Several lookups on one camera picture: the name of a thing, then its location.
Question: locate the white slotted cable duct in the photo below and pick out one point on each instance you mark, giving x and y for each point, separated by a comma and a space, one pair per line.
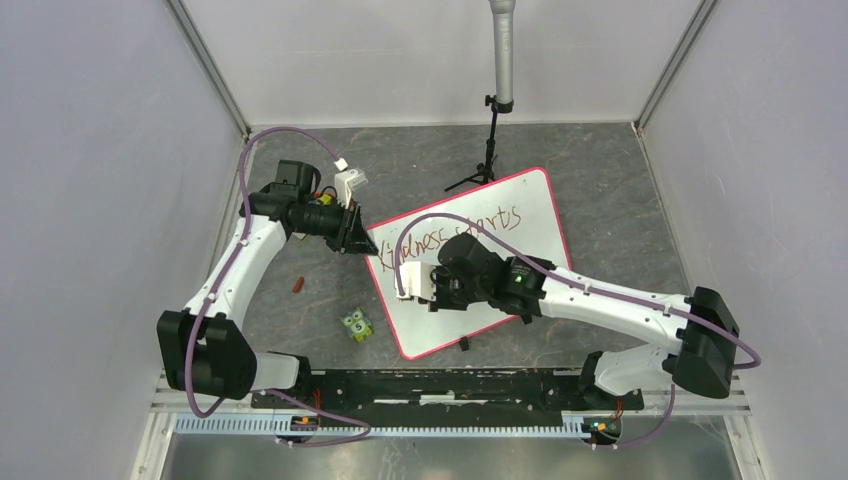
286, 424

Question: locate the white board with pink frame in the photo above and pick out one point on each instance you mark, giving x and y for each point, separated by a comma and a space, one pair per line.
467, 229

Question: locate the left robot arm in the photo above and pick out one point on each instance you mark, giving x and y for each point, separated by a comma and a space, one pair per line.
202, 345

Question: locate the brown marker cap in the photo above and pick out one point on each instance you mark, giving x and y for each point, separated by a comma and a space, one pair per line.
298, 285

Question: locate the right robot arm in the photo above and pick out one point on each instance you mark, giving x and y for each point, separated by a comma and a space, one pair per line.
687, 340

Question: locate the grey camera pole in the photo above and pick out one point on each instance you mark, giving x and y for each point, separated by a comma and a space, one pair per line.
503, 19

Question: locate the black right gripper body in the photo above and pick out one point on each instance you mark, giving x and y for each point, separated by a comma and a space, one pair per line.
452, 295

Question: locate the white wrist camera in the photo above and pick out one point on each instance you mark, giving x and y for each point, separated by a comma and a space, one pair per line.
415, 282
346, 181

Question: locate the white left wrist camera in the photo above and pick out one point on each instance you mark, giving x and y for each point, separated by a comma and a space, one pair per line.
346, 181

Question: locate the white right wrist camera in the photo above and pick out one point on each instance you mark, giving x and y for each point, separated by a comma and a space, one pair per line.
415, 282

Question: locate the black tripod stand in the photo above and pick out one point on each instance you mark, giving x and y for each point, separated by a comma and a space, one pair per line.
484, 171

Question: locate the green owl number toy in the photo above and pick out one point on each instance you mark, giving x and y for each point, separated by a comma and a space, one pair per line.
357, 325

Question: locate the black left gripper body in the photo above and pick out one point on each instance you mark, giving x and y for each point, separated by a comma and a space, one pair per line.
332, 223

